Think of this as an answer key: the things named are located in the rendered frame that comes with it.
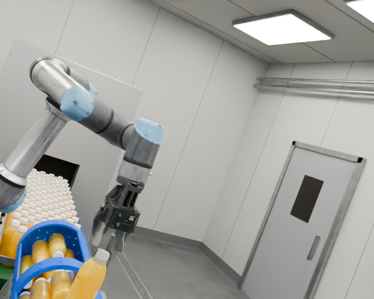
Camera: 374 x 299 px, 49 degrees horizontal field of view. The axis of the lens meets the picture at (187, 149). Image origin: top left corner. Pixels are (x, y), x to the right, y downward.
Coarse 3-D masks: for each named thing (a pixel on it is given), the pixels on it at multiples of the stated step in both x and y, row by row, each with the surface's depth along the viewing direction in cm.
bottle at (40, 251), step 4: (40, 240) 170; (44, 240) 171; (36, 244) 167; (40, 244) 166; (44, 244) 167; (32, 248) 167; (36, 248) 163; (40, 248) 162; (44, 248) 163; (48, 248) 167; (32, 252) 163; (36, 252) 159; (40, 252) 159; (44, 252) 159; (48, 252) 162; (32, 256) 159; (36, 256) 157; (40, 256) 157; (44, 256) 157; (48, 256) 159; (32, 260) 158; (36, 260) 156
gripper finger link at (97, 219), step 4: (100, 208) 101; (100, 212) 101; (96, 216) 100; (100, 216) 100; (96, 220) 100; (100, 220) 101; (104, 220) 101; (96, 224) 101; (92, 228) 102; (96, 228) 101; (92, 232) 101
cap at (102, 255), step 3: (99, 249) 104; (102, 249) 105; (96, 252) 102; (99, 252) 102; (102, 252) 103; (105, 252) 104; (96, 255) 102; (99, 255) 101; (102, 255) 101; (105, 255) 102; (108, 255) 102; (96, 258) 101; (99, 258) 101; (102, 258) 101; (105, 258) 102; (108, 258) 103; (102, 261) 102; (105, 261) 102
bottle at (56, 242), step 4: (52, 236) 170; (56, 236) 169; (60, 236) 170; (48, 240) 171; (52, 240) 165; (56, 240) 164; (60, 240) 165; (64, 240) 169; (48, 244) 167; (52, 244) 161; (56, 244) 160; (60, 244) 161; (64, 244) 163; (52, 248) 159; (56, 248) 158; (60, 248) 159; (64, 248) 161; (52, 252) 158; (64, 252) 159; (52, 256) 158; (64, 256) 160
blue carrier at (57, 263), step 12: (36, 228) 165; (48, 228) 172; (60, 228) 174; (72, 228) 170; (24, 240) 164; (36, 240) 171; (72, 240) 176; (84, 240) 170; (24, 252) 170; (84, 252) 152; (36, 264) 132; (48, 264) 130; (60, 264) 130; (72, 264) 133; (24, 276) 129; (12, 288) 132
